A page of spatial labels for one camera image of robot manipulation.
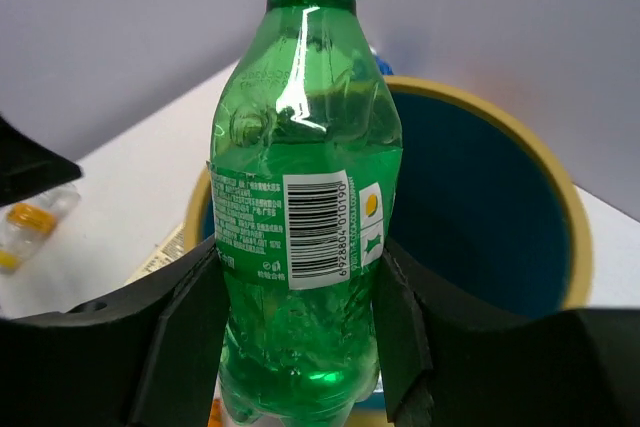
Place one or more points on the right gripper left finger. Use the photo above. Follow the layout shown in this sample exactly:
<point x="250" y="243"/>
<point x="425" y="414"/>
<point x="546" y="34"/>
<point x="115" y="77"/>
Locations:
<point x="146" y="354"/>

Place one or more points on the green plastic soda bottle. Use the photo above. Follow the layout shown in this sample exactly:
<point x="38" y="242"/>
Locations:
<point x="306" y="147"/>

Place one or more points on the blue label water bottle far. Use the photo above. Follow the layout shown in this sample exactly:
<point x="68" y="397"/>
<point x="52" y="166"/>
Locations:
<point x="383" y="66"/>

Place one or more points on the orange plastic bottle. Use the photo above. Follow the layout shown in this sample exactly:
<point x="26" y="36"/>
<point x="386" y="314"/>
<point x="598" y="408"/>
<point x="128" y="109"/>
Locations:
<point x="26" y="225"/>

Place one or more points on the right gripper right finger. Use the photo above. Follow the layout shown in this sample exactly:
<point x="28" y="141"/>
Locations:
<point x="448" y="358"/>

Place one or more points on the teal bin with yellow rim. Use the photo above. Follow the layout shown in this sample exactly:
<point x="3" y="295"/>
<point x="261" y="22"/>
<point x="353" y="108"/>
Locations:
<point x="479" y="202"/>

